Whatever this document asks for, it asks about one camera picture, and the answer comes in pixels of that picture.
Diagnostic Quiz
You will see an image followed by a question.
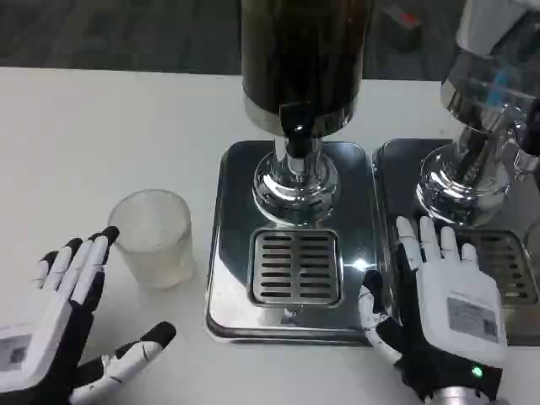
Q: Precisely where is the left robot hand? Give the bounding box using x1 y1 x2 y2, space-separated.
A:
0 226 177 405

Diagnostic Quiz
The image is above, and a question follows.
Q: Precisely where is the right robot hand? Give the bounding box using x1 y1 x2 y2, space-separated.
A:
358 215 509 405

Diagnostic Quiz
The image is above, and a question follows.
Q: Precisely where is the clear ribbed glass cup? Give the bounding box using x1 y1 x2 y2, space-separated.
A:
107 188 196 290

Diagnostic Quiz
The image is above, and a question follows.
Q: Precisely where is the steel drip grid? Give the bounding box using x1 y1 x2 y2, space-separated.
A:
248 227 345 308
455 229 540 307

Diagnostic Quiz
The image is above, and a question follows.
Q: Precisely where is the steel drip tray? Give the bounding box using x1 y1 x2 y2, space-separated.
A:
373 138 540 347
205 139 387 347

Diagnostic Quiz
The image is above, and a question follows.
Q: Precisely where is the black dispenser tap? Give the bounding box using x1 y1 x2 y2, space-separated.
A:
280 102 326 176
512 99 540 176

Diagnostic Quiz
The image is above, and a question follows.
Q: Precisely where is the clear steel drink dispenser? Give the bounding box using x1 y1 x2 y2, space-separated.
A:
415 0 540 229

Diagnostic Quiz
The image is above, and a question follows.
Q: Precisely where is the dark box with red label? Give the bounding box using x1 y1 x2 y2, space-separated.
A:
377 6 423 51

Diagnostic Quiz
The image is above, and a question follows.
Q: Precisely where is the dark drink dispenser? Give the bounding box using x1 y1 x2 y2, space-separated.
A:
239 0 366 223

